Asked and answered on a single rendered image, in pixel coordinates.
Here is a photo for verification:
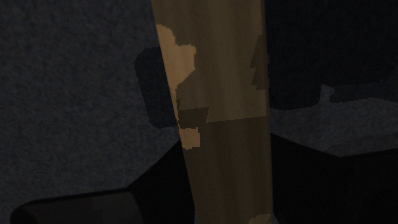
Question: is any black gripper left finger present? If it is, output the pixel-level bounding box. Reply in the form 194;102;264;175
9;140;195;224

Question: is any wooden side rail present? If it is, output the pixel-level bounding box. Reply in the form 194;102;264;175
150;0;273;224

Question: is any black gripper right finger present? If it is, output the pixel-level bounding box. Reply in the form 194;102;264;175
271;133;398;224

